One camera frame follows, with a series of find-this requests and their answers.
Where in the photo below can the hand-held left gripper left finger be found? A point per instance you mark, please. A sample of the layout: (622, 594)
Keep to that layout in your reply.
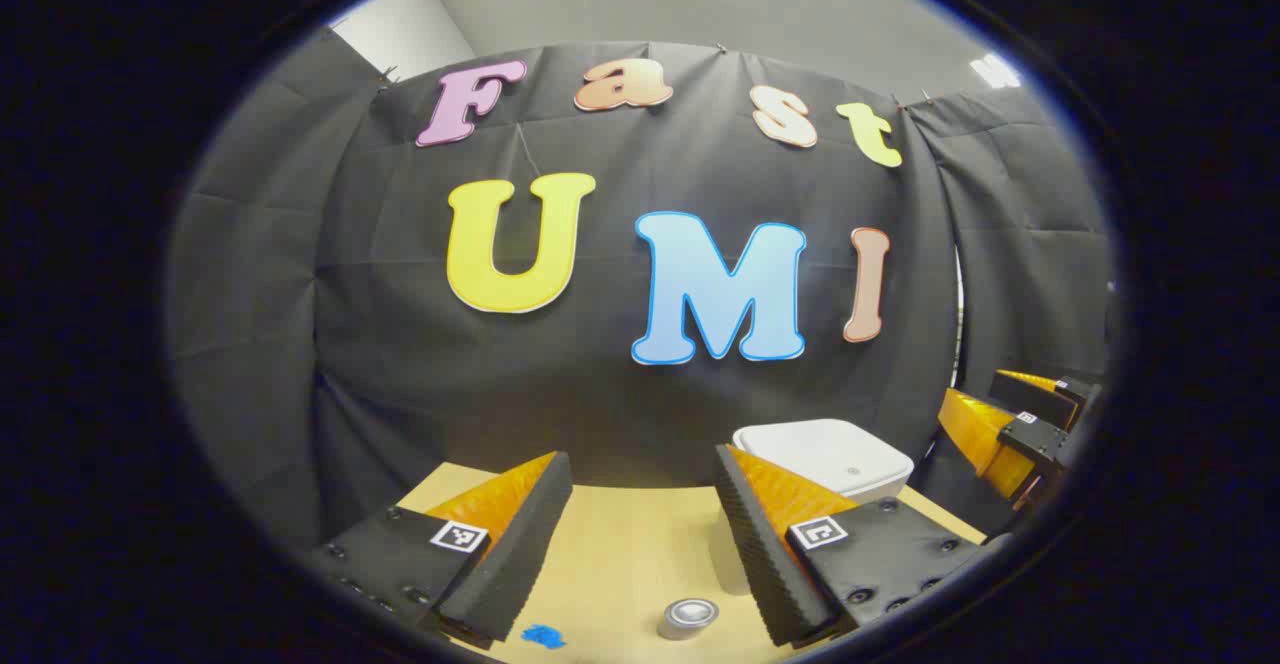
(515, 554)

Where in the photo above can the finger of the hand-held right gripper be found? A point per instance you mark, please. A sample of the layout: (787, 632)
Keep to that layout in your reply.
(1035, 402)
(975, 434)

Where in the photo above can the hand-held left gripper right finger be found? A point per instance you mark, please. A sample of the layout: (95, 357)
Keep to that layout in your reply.
(765, 564)

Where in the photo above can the blue paper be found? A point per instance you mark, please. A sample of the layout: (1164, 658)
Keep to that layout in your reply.
(543, 635)

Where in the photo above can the silver pop can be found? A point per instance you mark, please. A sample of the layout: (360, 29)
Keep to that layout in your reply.
(688, 616)

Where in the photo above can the white desktop garbage bin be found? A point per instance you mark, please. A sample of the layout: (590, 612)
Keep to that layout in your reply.
(820, 449)

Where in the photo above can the wooden desktop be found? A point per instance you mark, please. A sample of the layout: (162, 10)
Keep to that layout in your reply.
(620, 564)

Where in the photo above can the ceiling light panel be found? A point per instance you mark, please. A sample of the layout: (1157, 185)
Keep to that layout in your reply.
(995, 71)

